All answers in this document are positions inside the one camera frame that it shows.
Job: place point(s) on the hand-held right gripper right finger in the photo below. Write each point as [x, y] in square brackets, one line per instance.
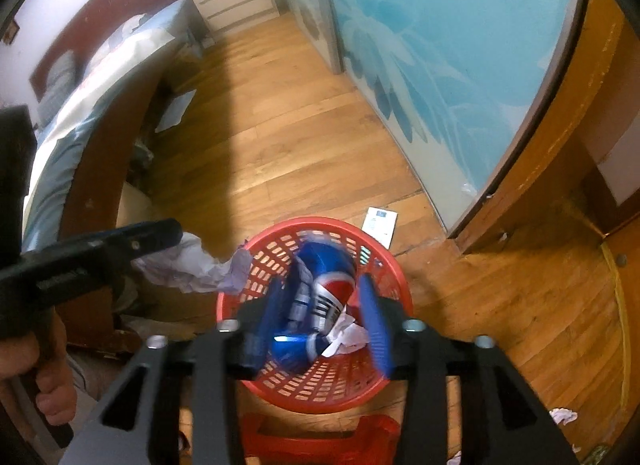
[375, 325]

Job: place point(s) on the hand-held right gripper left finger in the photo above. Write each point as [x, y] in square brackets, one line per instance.
[277, 307]

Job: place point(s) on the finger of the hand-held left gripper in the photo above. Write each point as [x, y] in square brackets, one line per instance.
[135, 243]

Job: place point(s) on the blue drink can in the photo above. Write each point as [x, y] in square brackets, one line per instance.
[320, 290]

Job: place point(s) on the white plastic bag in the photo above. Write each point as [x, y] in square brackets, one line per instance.
[195, 265]

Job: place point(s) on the red plastic basket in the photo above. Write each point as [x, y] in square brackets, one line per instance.
[320, 387]

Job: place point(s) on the person's left hand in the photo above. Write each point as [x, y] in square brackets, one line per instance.
[20, 360]

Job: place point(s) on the crumpled white tissue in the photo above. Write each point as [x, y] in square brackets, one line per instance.
[564, 416]
[350, 336]

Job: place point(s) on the blue bed sheet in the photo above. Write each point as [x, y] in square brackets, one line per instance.
[50, 180]

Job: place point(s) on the blue white paper leaflet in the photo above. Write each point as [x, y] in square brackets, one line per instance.
[380, 226]

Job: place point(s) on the red plastic stool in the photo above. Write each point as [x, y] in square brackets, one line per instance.
[372, 432]

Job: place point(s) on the white paper sheet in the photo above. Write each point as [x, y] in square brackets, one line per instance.
[175, 110]

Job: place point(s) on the bed with white cover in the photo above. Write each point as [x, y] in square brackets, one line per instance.
[115, 75]

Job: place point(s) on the white blue pillow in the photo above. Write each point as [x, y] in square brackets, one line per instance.
[125, 31]

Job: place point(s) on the dark red wooden headboard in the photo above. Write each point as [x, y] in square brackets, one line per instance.
[100, 5]

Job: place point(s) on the floral sliding wardrobe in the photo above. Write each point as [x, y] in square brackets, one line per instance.
[450, 45]

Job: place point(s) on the wooden bed frame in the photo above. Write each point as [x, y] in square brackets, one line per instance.
[105, 155]

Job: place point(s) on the wooden door frame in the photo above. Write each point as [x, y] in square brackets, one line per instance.
[550, 145]

